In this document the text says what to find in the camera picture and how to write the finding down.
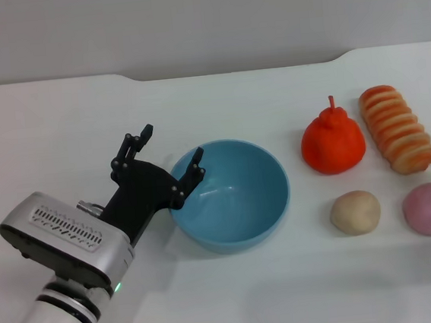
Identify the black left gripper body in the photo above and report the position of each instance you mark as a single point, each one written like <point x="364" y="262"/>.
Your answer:
<point x="142" y="191"/>

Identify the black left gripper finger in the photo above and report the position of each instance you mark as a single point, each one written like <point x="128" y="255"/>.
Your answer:
<point x="193" y="171"/>
<point x="133" y="144"/>

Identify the blue bowl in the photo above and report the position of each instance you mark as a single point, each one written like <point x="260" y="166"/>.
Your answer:
<point x="239" y="205"/>

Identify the orange toy fruit with stem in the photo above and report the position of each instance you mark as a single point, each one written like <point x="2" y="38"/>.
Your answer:
<point x="332" y="144"/>

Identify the orange striped bread roll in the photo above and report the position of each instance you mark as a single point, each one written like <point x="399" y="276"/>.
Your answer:
<point x="396" y="132"/>

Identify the beige round bun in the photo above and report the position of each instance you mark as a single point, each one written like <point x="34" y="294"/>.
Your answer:
<point x="355" y="213"/>

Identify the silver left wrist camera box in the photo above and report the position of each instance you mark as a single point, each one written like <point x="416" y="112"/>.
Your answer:
<point x="66" y="233"/>

